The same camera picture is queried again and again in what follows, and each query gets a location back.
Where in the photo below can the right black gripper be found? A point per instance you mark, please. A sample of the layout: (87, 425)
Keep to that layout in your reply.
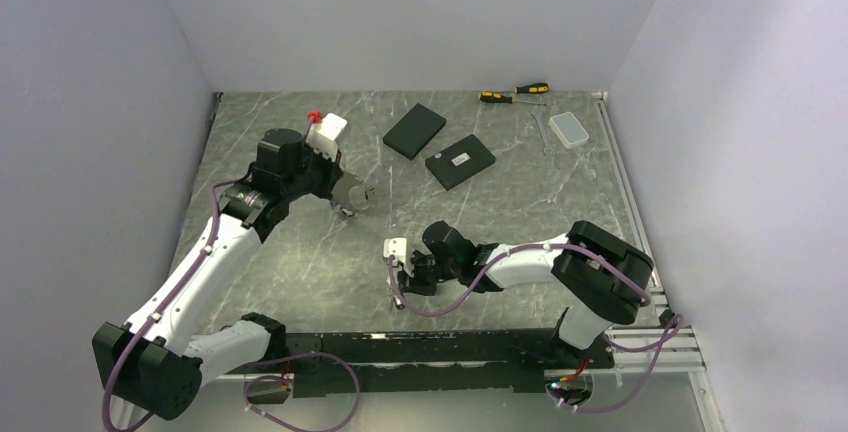
(415, 285)

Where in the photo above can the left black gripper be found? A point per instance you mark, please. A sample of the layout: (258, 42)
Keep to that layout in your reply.
(332, 169)

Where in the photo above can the large metal keyring with keys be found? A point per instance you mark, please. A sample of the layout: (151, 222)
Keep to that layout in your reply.
(350, 196)

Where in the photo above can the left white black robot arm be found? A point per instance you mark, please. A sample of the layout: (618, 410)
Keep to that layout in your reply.
(155, 360)

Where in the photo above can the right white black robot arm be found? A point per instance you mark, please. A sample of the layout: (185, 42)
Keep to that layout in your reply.
(607, 276)

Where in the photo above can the black box with label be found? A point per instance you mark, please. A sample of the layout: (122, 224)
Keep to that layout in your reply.
(459, 162)

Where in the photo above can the plain black box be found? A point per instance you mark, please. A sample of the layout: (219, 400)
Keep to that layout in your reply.
(414, 131)

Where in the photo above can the small silver wrench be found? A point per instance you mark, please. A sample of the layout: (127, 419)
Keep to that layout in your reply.
(548, 148)

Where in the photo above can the lower orange black screwdriver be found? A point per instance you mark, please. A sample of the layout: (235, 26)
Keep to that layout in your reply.
(498, 98)

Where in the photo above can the orange black screwdriver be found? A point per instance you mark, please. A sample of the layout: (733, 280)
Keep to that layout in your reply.
(498, 98)
(537, 88)

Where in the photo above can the translucent white plastic case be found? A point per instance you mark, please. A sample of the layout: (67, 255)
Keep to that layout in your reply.
(569, 130)

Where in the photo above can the upper orange black screwdriver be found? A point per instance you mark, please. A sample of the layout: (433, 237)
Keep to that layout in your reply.
(537, 88)

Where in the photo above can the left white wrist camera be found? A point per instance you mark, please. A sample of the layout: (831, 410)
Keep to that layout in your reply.
(325, 132)

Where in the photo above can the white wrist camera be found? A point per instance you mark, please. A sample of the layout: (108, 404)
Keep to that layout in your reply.
(325, 132)
(397, 252)

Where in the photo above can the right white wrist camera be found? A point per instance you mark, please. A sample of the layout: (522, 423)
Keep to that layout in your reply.
(397, 252)

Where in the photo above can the black base frame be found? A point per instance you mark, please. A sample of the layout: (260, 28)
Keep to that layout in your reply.
(520, 360)

